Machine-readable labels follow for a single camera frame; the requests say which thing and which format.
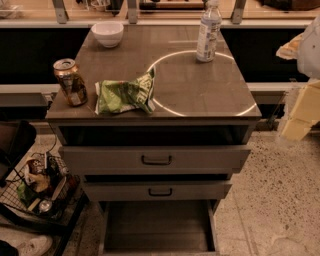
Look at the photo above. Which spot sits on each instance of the white bowl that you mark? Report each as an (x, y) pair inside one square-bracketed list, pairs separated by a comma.
[(109, 33)]

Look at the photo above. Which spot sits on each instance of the grey drawer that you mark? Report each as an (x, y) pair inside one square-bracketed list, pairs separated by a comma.
[(152, 191), (159, 228), (154, 160)]

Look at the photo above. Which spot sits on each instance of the white shoe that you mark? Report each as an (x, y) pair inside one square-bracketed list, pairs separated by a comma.
[(37, 246)]

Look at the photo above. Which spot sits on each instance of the green chip bag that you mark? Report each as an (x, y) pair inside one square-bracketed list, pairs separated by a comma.
[(121, 96)]

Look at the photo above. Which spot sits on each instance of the grey drawer cabinet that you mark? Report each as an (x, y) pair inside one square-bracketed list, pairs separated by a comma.
[(196, 104)]

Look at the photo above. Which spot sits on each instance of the brown soda can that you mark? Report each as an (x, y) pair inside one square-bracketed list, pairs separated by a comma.
[(67, 73)]

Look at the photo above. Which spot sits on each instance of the clear plastic water bottle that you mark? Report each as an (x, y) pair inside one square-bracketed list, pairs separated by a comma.
[(208, 32)]

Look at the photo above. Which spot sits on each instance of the black wire basket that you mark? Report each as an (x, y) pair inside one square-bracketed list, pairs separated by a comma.
[(43, 186)]

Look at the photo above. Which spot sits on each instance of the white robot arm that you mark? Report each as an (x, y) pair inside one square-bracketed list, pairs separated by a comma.
[(305, 49)]

